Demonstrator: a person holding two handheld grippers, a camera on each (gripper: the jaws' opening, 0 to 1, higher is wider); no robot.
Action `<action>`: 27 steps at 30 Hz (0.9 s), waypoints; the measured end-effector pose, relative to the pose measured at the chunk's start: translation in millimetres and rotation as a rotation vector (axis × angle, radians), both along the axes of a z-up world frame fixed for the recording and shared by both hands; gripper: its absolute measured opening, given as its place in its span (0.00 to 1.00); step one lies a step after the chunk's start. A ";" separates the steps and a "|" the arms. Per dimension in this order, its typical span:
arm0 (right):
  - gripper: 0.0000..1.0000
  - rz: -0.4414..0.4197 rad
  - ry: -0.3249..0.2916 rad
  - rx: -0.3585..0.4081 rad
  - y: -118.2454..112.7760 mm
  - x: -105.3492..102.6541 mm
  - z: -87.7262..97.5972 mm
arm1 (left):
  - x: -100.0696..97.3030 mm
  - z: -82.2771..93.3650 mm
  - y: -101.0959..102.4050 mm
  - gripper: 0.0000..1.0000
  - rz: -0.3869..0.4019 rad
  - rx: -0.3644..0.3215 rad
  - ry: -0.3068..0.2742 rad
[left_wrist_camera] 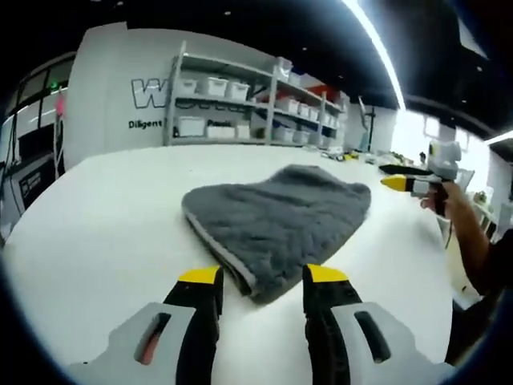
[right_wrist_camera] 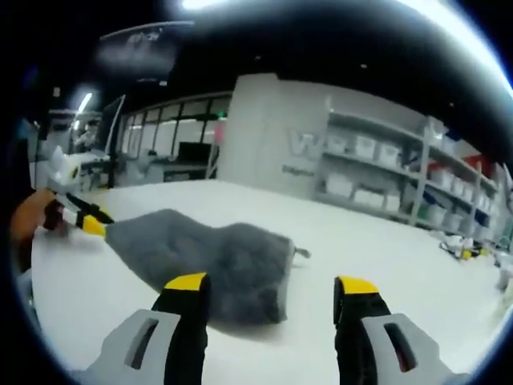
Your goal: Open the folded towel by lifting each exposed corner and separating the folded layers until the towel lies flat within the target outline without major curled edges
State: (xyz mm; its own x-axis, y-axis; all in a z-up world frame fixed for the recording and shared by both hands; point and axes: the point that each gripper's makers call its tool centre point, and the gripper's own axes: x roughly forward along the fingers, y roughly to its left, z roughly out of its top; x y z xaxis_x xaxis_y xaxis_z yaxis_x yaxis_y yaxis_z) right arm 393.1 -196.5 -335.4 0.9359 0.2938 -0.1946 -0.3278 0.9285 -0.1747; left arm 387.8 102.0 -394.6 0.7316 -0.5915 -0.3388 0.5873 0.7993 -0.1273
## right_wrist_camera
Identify grey towel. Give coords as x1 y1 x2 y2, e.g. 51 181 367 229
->
103 208 313 326

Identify rows of white storage bins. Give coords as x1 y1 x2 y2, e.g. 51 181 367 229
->
326 134 498 236

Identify black cabinet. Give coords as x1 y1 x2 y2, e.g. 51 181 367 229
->
162 140 220 182

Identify red box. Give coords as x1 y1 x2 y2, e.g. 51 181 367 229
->
467 154 495 172

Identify long ceiling light strip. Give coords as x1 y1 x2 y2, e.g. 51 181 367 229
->
179 0 226 13
75 91 95 118

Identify large dark monitor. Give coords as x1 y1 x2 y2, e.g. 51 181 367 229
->
95 24 180 83

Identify person's left hand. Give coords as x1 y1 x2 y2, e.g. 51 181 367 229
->
10 187 58 242

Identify pile of small tools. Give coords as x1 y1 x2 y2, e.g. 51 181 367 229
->
438 235 489 261

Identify grey metal shelving unit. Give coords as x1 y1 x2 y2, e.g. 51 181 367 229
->
314 110 508 241

